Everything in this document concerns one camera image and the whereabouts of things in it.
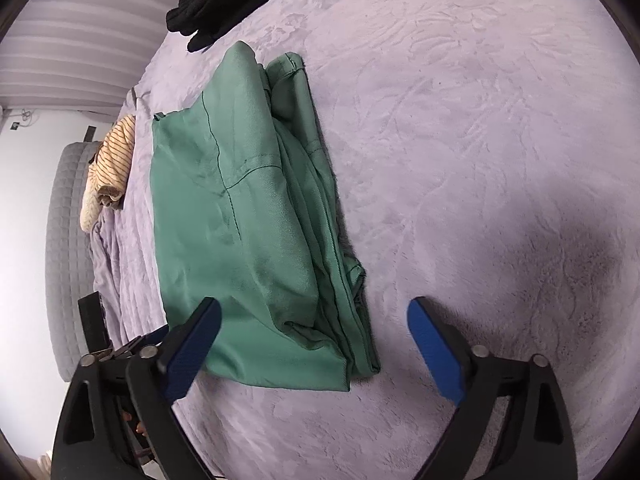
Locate beige striped garment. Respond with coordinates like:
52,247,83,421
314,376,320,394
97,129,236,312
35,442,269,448
80,114,137,233

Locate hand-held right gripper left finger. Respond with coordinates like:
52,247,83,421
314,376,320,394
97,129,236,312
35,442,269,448
52,296,222,480

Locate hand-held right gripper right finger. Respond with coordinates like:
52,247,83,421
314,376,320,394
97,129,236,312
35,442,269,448
406,296,578,480

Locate green pants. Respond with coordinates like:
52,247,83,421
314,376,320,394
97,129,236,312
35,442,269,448
151,41,382,392

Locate black garment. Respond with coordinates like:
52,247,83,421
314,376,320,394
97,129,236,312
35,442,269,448
166,0,281,52

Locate lilac plush blanket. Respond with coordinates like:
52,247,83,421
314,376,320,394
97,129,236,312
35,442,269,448
90,0,640,480

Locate striped lilac curtain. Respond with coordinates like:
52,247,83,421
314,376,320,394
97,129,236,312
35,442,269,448
0,0,221,111

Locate grey quilted headboard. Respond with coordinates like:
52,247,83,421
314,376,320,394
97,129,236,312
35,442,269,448
45,142,103,383

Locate person's left hand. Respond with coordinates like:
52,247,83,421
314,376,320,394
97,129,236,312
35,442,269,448
121,410,150,438

